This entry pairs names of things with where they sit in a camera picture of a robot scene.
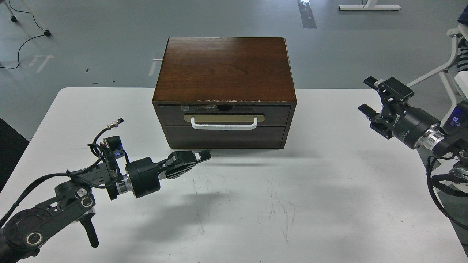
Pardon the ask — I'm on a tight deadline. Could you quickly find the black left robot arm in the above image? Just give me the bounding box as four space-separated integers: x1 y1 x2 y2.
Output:
1 118 211 263

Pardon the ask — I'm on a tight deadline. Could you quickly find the white chair frame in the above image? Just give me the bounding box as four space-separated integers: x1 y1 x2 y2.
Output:
407 24 468 124

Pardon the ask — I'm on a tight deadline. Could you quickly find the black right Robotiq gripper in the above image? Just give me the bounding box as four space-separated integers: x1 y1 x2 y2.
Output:
358 76 447 149

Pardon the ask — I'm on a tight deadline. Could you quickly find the white desk leg base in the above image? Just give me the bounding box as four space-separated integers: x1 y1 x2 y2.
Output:
338 0 401 11

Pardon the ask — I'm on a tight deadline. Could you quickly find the wooden drawer with white handle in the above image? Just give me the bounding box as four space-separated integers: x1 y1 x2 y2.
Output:
153 104 295 129

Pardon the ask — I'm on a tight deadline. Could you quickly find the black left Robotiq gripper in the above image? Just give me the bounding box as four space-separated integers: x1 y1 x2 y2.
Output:
116 150 212 198

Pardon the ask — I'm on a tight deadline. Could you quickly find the black floor cable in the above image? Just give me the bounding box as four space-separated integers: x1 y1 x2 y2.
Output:
0 0 52 69

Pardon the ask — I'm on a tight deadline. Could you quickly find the dark wooden drawer cabinet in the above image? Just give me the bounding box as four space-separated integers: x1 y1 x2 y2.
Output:
152 37 297 149

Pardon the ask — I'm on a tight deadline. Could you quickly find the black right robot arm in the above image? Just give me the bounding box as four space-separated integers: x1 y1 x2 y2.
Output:
358 76 468 230

